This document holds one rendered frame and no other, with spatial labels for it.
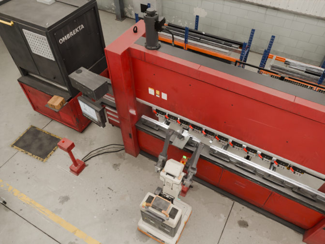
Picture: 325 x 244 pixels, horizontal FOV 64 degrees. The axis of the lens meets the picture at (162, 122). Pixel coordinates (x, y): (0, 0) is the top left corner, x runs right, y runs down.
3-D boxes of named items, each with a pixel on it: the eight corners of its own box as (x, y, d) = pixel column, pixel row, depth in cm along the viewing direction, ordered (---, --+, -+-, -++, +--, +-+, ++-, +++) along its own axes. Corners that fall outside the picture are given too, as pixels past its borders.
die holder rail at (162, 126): (141, 120, 435) (140, 116, 428) (143, 118, 439) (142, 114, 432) (167, 132, 419) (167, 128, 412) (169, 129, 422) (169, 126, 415)
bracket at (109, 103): (91, 108, 418) (90, 105, 413) (101, 99, 432) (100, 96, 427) (111, 117, 405) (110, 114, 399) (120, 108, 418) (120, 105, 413)
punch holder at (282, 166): (273, 165, 342) (276, 159, 329) (274, 160, 347) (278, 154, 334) (284, 171, 337) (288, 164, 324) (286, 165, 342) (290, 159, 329)
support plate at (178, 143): (171, 144, 389) (171, 144, 388) (179, 132, 404) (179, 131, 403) (182, 149, 383) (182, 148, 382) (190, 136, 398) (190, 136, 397)
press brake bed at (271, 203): (139, 154, 496) (135, 126, 434) (144, 146, 508) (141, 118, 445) (302, 235, 397) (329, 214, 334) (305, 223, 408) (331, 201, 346)
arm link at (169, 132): (164, 130, 326) (171, 133, 323) (169, 127, 338) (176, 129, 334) (157, 160, 345) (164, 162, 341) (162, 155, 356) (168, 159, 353)
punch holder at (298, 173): (288, 172, 335) (293, 165, 323) (289, 167, 340) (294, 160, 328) (300, 177, 330) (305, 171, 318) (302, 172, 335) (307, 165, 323)
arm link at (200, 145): (199, 140, 340) (206, 143, 340) (196, 142, 353) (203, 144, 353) (187, 172, 326) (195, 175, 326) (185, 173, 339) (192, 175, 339)
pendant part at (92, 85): (82, 117, 411) (67, 75, 347) (94, 108, 424) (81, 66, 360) (105, 132, 391) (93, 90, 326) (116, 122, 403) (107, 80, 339)
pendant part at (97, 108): (82, 114, 396) (76, 97, 369) (88, 110, 402) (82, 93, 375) (103, 128, 378) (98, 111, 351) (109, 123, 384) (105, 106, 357)
